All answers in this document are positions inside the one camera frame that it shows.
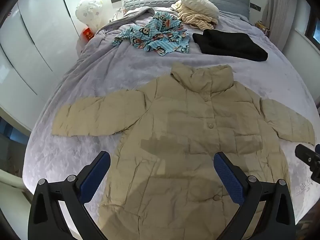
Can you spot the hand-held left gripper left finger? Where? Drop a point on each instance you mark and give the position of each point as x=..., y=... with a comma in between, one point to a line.
x=96, y=177

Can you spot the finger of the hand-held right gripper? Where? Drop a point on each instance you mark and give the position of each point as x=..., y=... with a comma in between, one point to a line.
x=318, y=148
x=303, y=153

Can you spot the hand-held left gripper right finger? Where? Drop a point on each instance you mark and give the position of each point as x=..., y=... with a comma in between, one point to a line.
x=228, y=177

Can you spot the beige puffer jacket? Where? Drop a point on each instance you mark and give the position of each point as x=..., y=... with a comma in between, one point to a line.
x=175, y=130

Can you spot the lavender plush bed blanket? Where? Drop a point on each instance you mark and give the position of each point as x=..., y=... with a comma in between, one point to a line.
x=112, y=75

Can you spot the window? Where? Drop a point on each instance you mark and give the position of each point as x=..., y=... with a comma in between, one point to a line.
x=313, y=31

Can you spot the black folded garment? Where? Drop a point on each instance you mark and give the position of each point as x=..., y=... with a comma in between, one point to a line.
x=230, y=45

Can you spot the colourful patterned box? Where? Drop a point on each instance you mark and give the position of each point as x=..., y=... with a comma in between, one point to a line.
x=262, y=28

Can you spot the grey curtain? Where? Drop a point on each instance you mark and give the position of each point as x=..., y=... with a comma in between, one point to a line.
x=281, y=15

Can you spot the red gift box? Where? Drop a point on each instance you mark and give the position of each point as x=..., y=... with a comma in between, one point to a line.
x=87, y=33

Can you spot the white wardrobe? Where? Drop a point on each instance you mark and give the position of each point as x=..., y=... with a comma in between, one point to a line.
x=37, y=37

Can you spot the blue monkey print pajamas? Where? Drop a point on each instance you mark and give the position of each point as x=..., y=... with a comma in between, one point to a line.
x=160, y=35

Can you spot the cream striped garment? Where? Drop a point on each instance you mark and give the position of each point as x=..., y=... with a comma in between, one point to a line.
x=195, y=18

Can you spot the grey quilt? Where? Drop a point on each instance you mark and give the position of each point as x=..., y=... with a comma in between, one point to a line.
x=135, y=15

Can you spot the cream round ruched pillow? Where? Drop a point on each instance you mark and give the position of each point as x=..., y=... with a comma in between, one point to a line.
x=200, y=3

